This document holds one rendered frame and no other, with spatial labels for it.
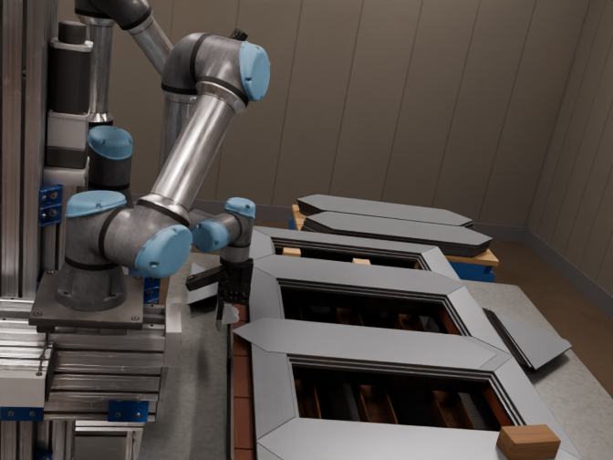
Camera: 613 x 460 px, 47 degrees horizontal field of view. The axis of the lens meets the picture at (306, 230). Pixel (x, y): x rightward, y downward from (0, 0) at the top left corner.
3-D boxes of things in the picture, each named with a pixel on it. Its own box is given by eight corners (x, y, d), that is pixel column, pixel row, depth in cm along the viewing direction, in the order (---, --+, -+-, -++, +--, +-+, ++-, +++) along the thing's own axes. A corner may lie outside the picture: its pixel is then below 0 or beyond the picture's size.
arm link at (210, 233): (175, 245, 167) (202, 233, 177) (215, 259, 163) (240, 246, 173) (179, 214, 165) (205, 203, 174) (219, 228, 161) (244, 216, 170)
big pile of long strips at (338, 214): (467, 224, 318) (471, 212, 316) (498, 261, 281) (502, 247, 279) (292, 203, 306) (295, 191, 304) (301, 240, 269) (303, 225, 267)
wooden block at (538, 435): (540, 441, 163) (545, 423, 161) (555, 459, 158) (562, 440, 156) (494, 444, 159) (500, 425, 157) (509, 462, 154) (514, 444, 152)
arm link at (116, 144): (95, 187, 187) (98, 138, 182) (77, 171, 197) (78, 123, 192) (138, 184, 194) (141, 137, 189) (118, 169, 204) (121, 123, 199)
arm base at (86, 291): (49, 309, 145) (50, 266, 141) (58, 277, 159) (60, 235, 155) (125, 313, 149) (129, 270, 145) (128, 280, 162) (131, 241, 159)
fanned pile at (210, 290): (225, 266, 262) (226, 257, 261) (224, 318, 226) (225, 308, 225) (192, 264, 260) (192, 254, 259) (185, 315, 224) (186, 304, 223)
